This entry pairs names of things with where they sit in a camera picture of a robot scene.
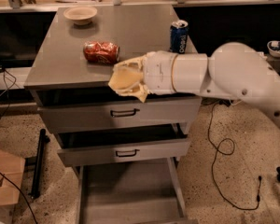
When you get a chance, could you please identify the beige bowl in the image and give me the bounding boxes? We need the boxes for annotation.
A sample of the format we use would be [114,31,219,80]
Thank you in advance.
[63,7,97,25]

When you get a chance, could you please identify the wooden box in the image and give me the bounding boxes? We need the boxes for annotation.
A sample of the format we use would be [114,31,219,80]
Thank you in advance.
[0,149,25,224]

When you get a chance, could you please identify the black pole on floor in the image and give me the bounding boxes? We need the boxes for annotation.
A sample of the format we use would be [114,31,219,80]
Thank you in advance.
[30,129,50,199]

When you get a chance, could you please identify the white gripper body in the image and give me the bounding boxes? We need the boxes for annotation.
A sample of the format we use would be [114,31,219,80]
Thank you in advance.
[143,51,177,95]

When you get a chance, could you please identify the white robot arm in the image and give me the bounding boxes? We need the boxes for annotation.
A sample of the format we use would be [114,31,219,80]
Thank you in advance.
[108,42,280,129]

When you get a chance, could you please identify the crushed red soda can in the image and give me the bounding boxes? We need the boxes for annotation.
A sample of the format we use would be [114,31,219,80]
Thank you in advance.
[83,41,119,64]

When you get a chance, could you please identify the top grey drawer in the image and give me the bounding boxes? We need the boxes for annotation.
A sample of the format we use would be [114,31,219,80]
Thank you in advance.
[35,87,201,133]

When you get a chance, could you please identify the black floor cable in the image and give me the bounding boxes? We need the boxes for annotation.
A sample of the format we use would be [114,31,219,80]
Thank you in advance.
[201,99,263,212]

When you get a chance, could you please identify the blue white bowl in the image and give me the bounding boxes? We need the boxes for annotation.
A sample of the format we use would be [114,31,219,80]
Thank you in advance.
[267,40,280,58]

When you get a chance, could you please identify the bottom grey drawer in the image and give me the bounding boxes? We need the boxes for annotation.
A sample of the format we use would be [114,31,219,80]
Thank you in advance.
[75,158,199,224]

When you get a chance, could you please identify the yellow sponge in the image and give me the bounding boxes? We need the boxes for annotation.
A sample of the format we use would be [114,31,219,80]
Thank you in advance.
[108,67,143,91]

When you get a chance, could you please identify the middle grey drawer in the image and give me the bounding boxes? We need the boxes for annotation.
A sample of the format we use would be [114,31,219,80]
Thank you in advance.
[58,124,189,167]

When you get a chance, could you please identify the grey drawer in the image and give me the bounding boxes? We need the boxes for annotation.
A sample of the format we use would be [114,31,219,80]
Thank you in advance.
[35,87,201,133]
[58,124,189,167]
[75,158,199,224]

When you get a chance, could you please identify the grey metal drawer cabinet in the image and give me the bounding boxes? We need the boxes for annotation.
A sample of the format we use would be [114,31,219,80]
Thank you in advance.
[23,4,211,224]

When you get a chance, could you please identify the blue pepsi can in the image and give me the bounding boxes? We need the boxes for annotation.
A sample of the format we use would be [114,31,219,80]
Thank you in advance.
[170,20,189,54]

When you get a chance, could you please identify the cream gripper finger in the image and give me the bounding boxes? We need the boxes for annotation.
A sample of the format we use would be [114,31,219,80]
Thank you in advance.
[116,84,148,103]
[113,56,145,74]

